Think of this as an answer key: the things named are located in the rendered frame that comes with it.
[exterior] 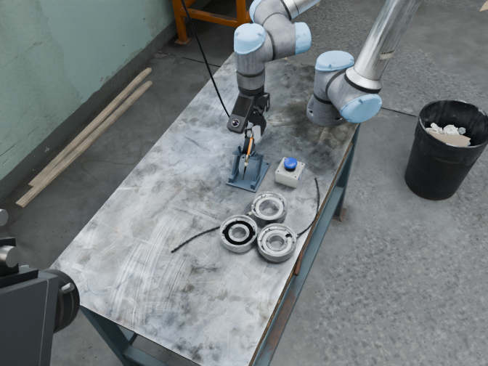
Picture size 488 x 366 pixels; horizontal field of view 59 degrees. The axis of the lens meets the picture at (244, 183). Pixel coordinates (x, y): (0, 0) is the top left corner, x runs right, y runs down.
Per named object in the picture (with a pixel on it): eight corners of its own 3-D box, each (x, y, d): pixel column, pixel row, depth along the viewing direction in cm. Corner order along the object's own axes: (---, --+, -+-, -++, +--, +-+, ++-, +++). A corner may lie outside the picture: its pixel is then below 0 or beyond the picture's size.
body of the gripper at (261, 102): (271, 109, 126) (271, 75, 117) (260, 128, 121) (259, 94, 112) (246, 103, 128) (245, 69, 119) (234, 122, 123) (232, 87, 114)
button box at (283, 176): (296, 189, 132) (297, 178, 128) (274, 181, 134) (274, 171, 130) (306, 171, 136) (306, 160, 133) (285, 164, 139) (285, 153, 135)
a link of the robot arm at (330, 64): (338, 75, 151) (343, 41, 141) (357, 98, 143) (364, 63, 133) (306, 84, 149) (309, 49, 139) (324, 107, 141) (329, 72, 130)
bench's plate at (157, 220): (240, 387, 98) (239, 384, 96) (40, 286, 116) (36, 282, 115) (377, 85, 166) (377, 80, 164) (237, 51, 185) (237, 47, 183)
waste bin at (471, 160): (457, 214, 220) (491, 156, 187) (391, 194, 230) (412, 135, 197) (467, 168, 239) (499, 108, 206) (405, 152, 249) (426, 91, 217)
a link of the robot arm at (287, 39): (295, 9, 112) (255, 17, 110) (314, 30, 105) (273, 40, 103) (294, 35, 118) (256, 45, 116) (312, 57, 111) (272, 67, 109)
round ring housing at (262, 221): (282, 196, 130) (282, 187, 127) (291, 224, 124) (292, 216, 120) (247, 202, 129) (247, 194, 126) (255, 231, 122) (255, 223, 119)
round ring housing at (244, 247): (218, 253, 118) (217, 245, 115) (223, 222, 125) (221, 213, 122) (256, 255, 117) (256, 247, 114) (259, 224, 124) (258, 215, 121)
